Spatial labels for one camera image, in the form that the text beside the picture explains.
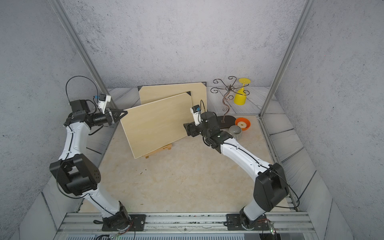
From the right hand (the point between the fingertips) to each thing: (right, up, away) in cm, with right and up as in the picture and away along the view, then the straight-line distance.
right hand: (190, 121), depth 80 cm
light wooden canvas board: (-28, +18, +18) cm, 38 cm away
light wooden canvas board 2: (-24, -2, +9) cm, 25 cm away
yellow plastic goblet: (+32, +16, +19) cm, 40 cm away
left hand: (-33, +5, -1) cm, 33 cm away
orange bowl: (+38, 0, +31) cm, 49 cm away
